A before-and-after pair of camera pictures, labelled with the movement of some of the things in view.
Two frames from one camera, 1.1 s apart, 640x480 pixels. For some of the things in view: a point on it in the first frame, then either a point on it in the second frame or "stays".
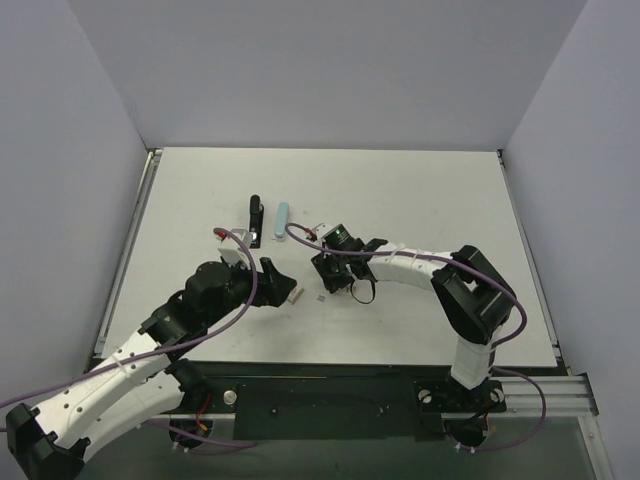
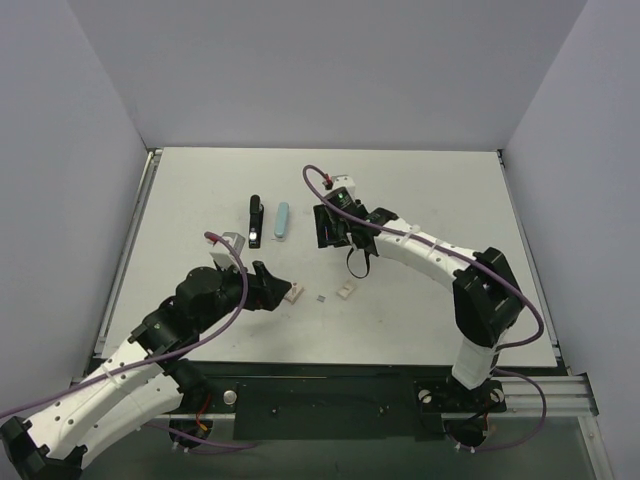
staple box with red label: (295, 294) stays
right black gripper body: (331, 273) → (329, 230)
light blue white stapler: (282, 219) stays
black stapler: (256, 217) stays
